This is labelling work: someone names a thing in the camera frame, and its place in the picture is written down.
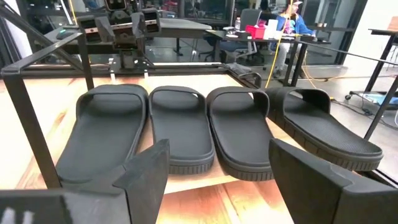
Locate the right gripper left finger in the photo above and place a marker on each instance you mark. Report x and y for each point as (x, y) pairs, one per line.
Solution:
(124, 193)

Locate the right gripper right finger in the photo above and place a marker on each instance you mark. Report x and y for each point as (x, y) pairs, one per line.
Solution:
(326, 196)

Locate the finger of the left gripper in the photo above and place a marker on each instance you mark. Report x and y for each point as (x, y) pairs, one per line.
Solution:
(138, 23)
(105, 29)

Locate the black rubber slide sandal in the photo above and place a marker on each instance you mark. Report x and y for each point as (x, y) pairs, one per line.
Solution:
(326, 133)
(239, 137)
(182, 130)
(102, 133)

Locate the black computer mouse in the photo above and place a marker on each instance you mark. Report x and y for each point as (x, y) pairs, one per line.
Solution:
(63, 33)

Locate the grey desk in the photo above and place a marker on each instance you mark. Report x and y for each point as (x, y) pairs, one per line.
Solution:
(186, 28)

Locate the clear water bottle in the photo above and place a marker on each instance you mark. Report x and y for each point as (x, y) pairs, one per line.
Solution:
(237, 24)

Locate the grey office chair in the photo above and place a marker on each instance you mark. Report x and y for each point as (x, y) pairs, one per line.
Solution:
(250, 17)

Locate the red box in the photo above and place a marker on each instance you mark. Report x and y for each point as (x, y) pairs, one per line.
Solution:
(255, 32)

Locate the white box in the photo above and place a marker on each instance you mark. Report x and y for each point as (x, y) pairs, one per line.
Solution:
(272, 29)

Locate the long black table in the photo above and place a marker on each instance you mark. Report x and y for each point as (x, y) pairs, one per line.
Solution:
(311, 39)

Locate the seated person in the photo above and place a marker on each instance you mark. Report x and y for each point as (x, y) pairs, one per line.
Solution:
(300, 26)

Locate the black table with wooden board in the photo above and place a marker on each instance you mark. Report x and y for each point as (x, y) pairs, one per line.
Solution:
(377, 31)

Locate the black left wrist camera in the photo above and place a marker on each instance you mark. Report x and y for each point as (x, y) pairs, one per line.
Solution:
(115, 4)

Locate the wooden shelf with black frame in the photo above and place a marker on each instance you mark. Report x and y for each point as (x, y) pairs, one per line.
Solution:
(29, 124)

